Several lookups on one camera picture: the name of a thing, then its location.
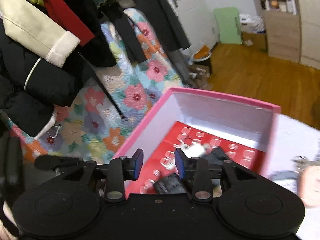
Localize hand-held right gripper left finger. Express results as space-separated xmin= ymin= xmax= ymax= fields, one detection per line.
xmin=62 ymin=149 xmax=144 ymax=203

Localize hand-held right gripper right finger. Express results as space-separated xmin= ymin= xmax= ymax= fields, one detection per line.
xmin=174 ymin=148 xmax=258 ymax=203

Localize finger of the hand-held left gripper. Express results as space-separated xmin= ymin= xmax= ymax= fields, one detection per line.
xmin=34 ymin=155 xmax=84 ymax=172

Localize black phone case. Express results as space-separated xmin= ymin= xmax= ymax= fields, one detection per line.
xmin=153 ymin=175 xmax=188 ymax=195

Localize white charger plug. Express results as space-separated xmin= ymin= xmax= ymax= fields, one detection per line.
xmin=180 ymin=141 xmax=208 ymax=158

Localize dark grey object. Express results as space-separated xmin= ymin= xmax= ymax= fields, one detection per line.
xmin=205 ymin=147 xmax=232 ymax=165

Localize pink cardboard box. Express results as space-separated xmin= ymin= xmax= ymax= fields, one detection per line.
xmin=114 ymin=87 xmax=282 ymax=199

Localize floral quilt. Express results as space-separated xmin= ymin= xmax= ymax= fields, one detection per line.
xmin=7 ymin=7 xmax=190 ymax=165

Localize black belt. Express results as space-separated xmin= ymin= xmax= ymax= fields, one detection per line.
xmin=94 ymin=70 xmax=128 ymax=122

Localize black jacket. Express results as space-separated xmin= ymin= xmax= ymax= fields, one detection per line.
xmin=0 ymin=17 xmax=95 ymax=138

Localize cardboard scraps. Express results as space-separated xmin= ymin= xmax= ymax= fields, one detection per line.
xmin=187 ymin=65 xmax=210 ymax=89

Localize grey old phone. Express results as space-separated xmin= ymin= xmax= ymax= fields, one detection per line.
xmin=271 ymin=170 xmax=300 ymax=180

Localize bin with orange bag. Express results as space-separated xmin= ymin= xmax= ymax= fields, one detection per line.
xmin=194 ymin=44 xmax=213 ymax=74

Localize cat print bedsheet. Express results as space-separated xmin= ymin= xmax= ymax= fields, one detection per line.
xmin=262 ymin=114 xmax=320 ymax=240

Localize black hanging garment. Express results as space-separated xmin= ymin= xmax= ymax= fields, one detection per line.
xmin=97 ymin=0 xmax=148 ymax=64

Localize pink round case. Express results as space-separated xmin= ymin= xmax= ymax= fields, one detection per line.
xmin=296 ymin=165 xmax=320 ymax=207

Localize cream coat with fleece cuff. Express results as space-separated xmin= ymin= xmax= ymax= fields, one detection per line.
xmin=0 ymin=0 xmax=81 ymax=68

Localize green plastic stool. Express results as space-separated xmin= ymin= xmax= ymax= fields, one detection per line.
xmin=213 ymin=7 xmax=243 ymax=45

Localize dark grey coat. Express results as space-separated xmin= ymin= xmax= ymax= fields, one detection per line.
xmin=147 ymin=0 xmax=192 ymax=55

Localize red garment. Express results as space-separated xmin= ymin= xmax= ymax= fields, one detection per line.
xmin=41 ymin=0 xmax=95 ymax=47

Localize white door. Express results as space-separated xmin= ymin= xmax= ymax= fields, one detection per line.
xmin=157 ymin=0 xmax=220 ymax=63

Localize white boxes on floor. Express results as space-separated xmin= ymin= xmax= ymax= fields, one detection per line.
xmin=239 ymin=12 xmax=266 ymax=34

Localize wooden shelf unit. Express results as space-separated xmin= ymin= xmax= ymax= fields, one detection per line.
xmin=250 ymin=0 xmax=302 ymax=63

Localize light wooden wardrobe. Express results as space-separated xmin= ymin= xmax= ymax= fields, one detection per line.
xmin=294 ymin=0 xmax=320 ymax=70

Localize metal key ring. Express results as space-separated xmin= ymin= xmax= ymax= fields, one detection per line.
xmin=291 ymin=156 xmax=320 ymax=167

